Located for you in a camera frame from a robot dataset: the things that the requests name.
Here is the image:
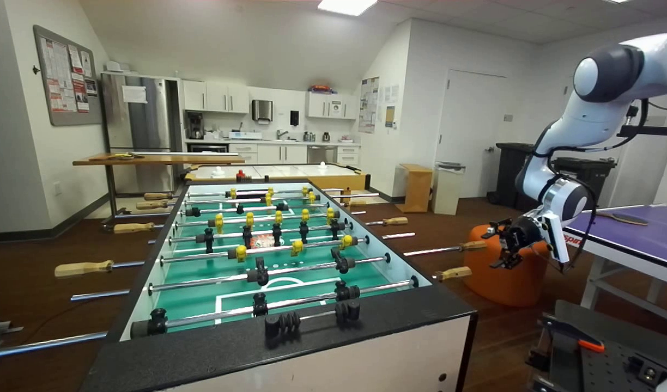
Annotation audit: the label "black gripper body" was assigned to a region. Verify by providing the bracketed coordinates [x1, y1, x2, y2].
[490, 218, 543, 270]

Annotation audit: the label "foosball rod black players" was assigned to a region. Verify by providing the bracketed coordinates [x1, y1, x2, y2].
[71, 239, 490, 302]
[0, 266, 475, 359]

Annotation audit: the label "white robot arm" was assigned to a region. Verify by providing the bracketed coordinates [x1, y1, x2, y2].
[496, 33, 667, 270]

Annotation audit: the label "goalkeeper rod black player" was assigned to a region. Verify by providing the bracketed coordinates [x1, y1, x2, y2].
[265, 300, 362, 345]

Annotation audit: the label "foosball table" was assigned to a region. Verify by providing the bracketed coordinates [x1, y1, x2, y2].
[84, 181, 475, 392]

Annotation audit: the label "orange round stool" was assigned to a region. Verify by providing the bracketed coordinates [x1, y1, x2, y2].
[463, 238, 550, 307]

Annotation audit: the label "black trash bin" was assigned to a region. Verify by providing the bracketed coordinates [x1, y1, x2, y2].
[552, 156, 615, 209]
[489, 141, 534, 211]

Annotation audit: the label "white trash bin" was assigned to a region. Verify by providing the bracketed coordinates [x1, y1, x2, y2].
[435, 162, 464, 216]

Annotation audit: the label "wooden box cabinet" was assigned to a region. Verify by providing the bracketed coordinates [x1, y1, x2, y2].
[403, 162, 431, 214]

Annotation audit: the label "purple ping pong table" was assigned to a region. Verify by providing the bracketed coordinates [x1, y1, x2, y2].
[565, 204, 667, 320]

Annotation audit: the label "stainless steel refrigerator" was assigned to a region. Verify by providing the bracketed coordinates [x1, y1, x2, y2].
[100, 71, 179, 193]

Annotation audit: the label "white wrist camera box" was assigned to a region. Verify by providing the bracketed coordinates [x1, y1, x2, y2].
[534, 207, 570, 266]

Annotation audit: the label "wall bulletin board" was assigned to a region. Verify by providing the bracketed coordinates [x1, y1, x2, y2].
[34, 25, 102, 125]

